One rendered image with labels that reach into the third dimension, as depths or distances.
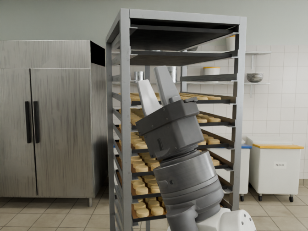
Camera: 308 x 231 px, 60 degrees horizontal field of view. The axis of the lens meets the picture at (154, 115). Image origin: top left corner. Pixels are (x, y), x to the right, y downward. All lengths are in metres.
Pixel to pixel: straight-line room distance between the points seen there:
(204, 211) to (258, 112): 3.93
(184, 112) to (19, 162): 3.37
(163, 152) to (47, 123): 3.05
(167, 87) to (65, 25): 3.97
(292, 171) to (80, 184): 2.66
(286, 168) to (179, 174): 3.52
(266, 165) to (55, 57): 2.92
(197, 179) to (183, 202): 0.04
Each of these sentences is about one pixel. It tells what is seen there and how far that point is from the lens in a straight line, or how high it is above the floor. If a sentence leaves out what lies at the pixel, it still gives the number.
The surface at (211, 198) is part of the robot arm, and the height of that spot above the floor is 1.42.
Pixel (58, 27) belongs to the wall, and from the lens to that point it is 4.35.
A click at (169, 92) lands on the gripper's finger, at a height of 1.56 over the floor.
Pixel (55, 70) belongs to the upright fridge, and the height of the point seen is 1.71.
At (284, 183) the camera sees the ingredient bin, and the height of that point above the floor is 0.28.
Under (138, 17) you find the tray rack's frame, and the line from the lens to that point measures 0.97.
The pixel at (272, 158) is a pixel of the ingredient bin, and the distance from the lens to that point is 3.76.
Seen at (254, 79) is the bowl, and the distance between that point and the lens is 3.96.
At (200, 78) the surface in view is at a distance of 1.39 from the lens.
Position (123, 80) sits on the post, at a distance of 0.94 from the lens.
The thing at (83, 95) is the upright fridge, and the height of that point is 1.42.
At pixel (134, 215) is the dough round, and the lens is 1.15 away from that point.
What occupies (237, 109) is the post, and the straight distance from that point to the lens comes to 1.10.
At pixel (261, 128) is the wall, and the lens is 4.33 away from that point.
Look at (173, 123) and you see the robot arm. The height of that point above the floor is 1.52.
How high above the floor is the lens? 1.57
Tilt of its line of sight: 7 degrees down
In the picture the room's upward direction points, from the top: straight up
